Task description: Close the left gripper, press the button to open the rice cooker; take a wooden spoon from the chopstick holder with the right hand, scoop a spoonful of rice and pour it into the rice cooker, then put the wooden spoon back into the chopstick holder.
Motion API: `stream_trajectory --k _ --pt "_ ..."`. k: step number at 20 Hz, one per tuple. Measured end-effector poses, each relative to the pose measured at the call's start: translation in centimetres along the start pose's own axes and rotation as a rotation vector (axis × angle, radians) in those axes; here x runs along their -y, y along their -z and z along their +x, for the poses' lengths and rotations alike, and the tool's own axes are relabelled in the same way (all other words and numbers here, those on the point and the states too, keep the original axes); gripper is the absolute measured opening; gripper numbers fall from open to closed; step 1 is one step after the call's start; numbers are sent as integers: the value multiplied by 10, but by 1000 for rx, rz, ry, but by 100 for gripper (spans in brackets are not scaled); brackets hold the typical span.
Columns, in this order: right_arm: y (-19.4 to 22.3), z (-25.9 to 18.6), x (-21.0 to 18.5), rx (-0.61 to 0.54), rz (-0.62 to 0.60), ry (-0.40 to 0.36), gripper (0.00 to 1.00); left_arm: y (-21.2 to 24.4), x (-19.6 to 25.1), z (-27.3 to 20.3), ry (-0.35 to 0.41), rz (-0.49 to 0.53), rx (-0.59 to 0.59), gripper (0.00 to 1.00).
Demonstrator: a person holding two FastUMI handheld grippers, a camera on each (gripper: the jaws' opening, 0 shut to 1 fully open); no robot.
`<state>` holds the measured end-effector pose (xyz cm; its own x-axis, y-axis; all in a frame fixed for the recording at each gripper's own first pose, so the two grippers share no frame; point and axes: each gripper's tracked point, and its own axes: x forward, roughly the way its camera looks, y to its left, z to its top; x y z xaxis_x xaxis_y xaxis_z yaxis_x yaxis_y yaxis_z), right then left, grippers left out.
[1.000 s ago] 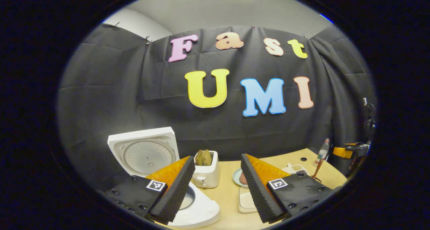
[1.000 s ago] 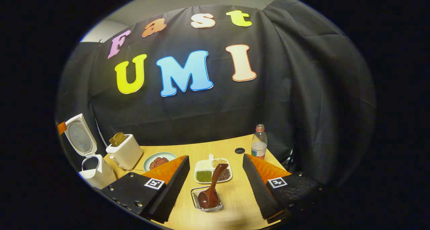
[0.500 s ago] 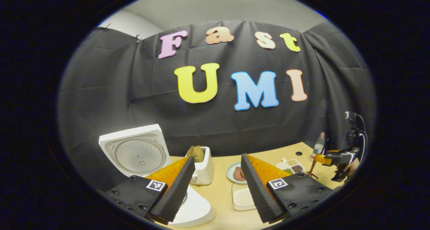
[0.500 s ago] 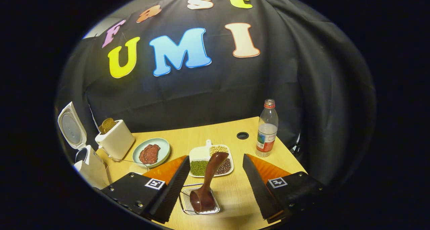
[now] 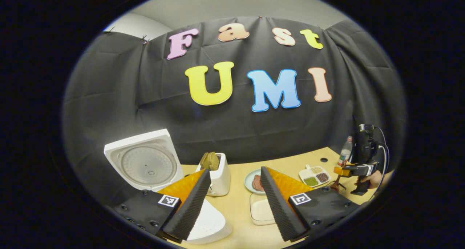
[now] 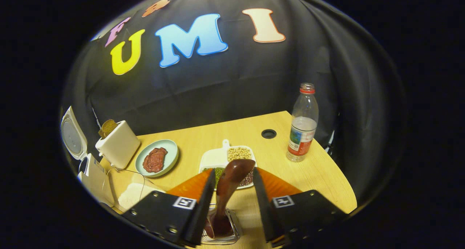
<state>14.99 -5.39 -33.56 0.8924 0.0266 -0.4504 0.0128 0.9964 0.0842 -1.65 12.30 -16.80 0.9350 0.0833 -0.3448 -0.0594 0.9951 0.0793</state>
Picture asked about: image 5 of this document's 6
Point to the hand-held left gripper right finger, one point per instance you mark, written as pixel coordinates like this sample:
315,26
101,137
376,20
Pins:
278,205

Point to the pale green plate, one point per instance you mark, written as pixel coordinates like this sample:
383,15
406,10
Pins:
249,180

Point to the brown wooden spoon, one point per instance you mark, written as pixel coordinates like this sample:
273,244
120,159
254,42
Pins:
338,184

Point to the white toaster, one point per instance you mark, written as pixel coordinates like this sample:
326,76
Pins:
219,180

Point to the brown bread slices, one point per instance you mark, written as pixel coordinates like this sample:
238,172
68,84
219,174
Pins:
210,161

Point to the white divided bean dish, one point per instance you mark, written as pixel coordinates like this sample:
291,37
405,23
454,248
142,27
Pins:
314,175

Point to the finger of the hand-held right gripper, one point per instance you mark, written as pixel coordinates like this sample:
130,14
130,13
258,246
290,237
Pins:
343,170

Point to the clear container of rice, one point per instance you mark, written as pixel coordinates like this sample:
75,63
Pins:
259,211

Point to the clear plastic bottle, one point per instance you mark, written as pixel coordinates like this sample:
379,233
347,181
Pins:
346,151

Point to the white rice cooker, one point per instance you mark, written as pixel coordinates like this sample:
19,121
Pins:
145,165

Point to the red meat slices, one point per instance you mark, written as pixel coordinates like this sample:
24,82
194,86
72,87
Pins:
257,183

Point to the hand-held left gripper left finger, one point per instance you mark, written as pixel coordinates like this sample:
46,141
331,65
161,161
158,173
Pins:
192,205

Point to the black backdrop cloth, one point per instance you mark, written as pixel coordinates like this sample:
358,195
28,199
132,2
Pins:
236,132

